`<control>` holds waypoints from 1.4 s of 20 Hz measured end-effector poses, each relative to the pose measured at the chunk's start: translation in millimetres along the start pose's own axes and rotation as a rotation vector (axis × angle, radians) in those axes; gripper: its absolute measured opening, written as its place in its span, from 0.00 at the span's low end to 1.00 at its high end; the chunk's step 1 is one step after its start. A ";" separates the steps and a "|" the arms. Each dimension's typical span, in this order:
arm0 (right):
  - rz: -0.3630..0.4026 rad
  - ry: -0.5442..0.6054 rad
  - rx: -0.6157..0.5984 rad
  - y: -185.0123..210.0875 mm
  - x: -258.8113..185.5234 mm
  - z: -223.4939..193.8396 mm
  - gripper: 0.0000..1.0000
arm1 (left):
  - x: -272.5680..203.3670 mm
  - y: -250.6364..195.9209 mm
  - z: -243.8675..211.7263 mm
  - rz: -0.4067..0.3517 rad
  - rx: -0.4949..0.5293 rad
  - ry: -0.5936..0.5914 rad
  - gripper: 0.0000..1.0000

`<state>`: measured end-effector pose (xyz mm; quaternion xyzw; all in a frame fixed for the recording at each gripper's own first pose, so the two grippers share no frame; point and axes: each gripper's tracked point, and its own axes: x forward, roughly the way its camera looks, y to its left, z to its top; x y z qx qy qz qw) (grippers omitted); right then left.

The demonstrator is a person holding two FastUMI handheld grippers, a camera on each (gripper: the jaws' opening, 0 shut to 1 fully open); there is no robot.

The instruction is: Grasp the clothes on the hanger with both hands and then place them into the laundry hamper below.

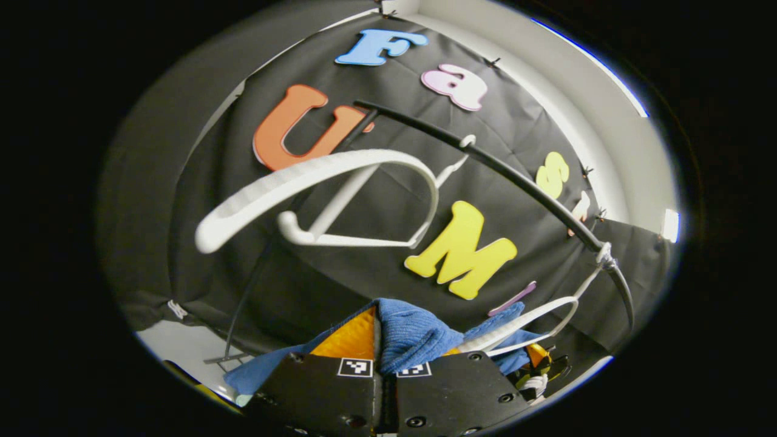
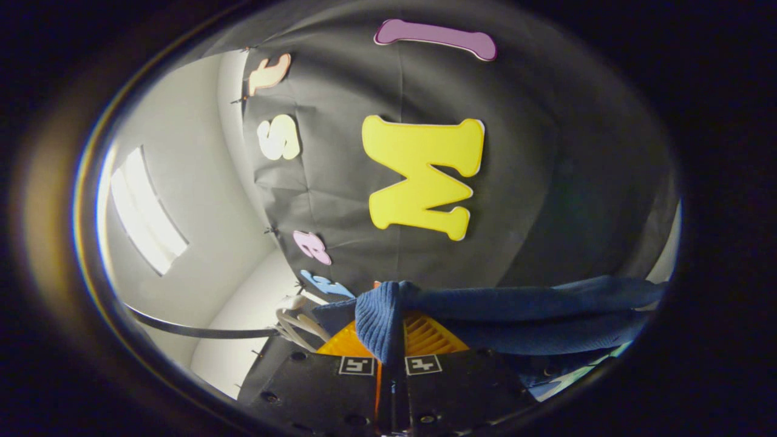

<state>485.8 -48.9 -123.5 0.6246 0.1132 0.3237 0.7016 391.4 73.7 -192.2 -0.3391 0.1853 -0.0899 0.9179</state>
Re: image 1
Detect black clothes rack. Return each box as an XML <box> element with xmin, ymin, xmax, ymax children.
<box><xmin>203</xmin><ymin>100</ymin><xmax>635</xmax><ymax>366</ymax></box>

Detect white clothes hanger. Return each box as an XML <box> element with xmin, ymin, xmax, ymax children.
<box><xmin>194</xmin><ymin>135</ymin><xmax>477</xmax><ymax>254</ymax></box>
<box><xmin>458</xmin><ymin>243</ymin><xmax>615</xmax><ymax>359</ymax></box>

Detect blue jacket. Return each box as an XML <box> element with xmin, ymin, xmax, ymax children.
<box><xmin>225</xmin><ymin>297</ymin><xmax>547</xmax><ymax>396</ymax></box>

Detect black backdrop cloth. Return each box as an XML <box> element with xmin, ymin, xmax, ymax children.
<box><xmin>97</xmin><ymin>12</ymin><xmax>677</xmax><ymax>365</ymax></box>

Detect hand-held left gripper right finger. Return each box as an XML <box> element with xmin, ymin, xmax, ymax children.
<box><xmin>385</xmin><ymin>346</ymin><xmax>530</xmax><ymax>435</ymax></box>

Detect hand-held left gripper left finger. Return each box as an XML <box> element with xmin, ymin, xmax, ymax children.
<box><xmin>243</xmin><ymin>305</ymin><xmax>385</xmax><ymax>435</ymax></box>

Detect yellow black floor tape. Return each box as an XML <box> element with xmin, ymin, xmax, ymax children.
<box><xmin>163</xmin><ymin>359</ymin><xmax>240</xmax><ymax>408</ymax></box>

